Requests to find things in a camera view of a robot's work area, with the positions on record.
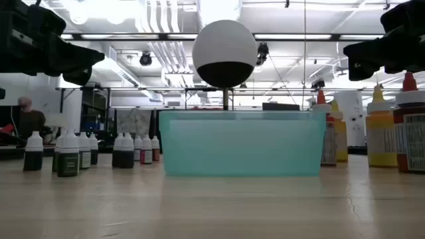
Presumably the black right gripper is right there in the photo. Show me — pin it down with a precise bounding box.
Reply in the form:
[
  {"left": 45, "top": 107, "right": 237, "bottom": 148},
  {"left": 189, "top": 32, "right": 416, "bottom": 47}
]
[{"left": 343, "top": 0, "right": 425, "bottom": 82}]

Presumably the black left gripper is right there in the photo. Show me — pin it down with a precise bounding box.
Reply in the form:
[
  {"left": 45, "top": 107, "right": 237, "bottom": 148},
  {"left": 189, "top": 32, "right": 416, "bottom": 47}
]
[{"left": 0, "top": 0, "right": 106, "bottom": 87}]

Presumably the large red-capped dye bottle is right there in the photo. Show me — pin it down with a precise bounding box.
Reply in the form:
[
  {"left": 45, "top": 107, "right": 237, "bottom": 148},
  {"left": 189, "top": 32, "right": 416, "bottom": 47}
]
[{"left": 393, "top": 71, "right": 425, "bottom": 174}]

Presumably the large yellow-capped dye bottle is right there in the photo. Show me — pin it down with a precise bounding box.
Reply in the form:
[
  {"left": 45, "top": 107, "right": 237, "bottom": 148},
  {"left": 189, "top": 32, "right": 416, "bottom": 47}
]
[
  {"left": 330, "top": 100, "right": 349, "bottom": 163},
  {"left": 365, "top": 84, "right": 398, "bottom": 168}
]

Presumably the large orange-capped dye bottle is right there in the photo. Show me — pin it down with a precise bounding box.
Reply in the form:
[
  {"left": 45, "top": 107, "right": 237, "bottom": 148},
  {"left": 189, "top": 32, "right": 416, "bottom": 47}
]
[{"left": 311, "top": 89, "right": 337, "bottom": 167}]

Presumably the small pale-labelled dye bottle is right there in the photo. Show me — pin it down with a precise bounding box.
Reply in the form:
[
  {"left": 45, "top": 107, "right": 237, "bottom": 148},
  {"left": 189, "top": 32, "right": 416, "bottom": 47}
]
[{"left": 133, "top": 135, "right": 143, "bottom": 162}]

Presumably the small red dye bottle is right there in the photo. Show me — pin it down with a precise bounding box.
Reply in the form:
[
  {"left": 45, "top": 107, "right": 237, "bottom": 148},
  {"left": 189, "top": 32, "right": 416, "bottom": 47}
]
[{"left": 139, "top": 134, "right": 153, "bottom": 165}]

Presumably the small orange dye bottle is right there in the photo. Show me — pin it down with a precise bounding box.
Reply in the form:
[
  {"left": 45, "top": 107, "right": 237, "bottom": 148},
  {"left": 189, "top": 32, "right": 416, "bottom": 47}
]
[{"left": 151, "top": 135, "right": 161, "bottom": 163}]

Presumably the black shelving rack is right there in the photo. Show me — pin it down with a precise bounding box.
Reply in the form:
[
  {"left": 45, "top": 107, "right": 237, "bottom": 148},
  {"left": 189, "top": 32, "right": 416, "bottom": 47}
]
[{"left": 56, "top": 86, "right": 113, "bottom": 147}]

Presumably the white cylindrical column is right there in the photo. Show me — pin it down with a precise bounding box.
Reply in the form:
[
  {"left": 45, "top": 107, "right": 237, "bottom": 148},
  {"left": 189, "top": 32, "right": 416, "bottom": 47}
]
[{"left": 333, "top": 91, "right": 367, "bottom": 147}]

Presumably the person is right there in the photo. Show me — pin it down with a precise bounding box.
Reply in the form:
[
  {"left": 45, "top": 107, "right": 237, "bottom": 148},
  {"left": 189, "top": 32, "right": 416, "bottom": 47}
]
[{"left": 16, "top": 96, "right": 47, "bottom": 140}]

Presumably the grey patterned sheet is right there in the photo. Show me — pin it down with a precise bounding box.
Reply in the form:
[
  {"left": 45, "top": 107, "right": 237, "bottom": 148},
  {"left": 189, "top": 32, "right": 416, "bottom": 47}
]
[{"left": 116, "top": 108, "right": 153, "bottom": 137}]

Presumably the small white-labelled dye bottle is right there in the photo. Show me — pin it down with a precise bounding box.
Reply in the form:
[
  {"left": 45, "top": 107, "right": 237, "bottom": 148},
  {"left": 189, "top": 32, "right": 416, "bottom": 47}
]
[{"left": 78, "top": 131, "right": 92, "bottom": 170}]

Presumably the black monitor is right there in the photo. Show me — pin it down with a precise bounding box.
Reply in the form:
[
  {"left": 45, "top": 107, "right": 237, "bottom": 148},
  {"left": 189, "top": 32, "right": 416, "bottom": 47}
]
[{"left": 262, "top": 102, "right": 301, "bottom": 112}]

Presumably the small green-labelled dye bottle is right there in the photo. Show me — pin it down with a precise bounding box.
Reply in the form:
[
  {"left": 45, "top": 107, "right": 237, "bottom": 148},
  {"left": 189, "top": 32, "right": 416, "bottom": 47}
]
[{"left": 56, "top": 129, "right": 80, "bottom": 178}]

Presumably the small black dye bottle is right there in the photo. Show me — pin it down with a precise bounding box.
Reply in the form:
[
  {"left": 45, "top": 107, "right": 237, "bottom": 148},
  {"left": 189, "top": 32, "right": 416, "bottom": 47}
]
[
  {"left": 112, "top": 132, "right": 124, "bottom": 168},
  {"left": 119, "top": 132, "right": 135, "bottom": 169}
]

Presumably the small dark green dye bottle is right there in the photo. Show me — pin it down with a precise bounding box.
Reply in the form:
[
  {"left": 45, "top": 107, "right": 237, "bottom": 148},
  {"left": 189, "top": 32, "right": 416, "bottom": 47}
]
[{"left": 23, "top": 131, "right": 44, "bottom": 172}]

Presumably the white globe table lamp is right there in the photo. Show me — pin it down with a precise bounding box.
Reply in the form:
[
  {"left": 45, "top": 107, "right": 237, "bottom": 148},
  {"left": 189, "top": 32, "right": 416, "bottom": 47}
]
[{"left": 191, "top": 19, "right": 259, "bottom": 112}]

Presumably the teal translucent plastic bin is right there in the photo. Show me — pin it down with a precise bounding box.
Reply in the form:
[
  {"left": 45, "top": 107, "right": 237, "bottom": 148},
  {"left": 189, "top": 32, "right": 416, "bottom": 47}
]
[{"left": 158, "top": 110, "right": 327, "bottom": 177}]

